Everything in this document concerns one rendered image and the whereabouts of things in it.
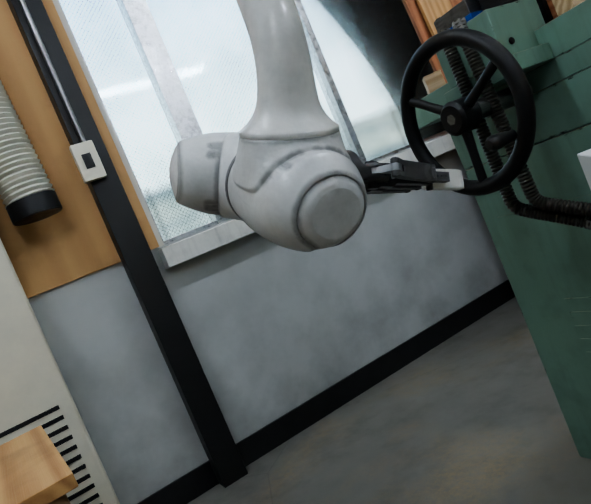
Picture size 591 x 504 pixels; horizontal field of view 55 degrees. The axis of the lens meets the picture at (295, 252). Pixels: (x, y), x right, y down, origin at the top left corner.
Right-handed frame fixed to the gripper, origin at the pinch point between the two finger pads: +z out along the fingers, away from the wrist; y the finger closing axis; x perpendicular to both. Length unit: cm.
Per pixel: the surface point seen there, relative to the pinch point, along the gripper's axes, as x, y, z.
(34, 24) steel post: -83, 128, -52
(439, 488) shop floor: 65, 52, 34
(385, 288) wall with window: 12, 138, 82
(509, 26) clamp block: -27.7, 0.5, 19.1
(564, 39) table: -23.9, -4.3, 26.3
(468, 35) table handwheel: -23.0, -2.1, 6.8
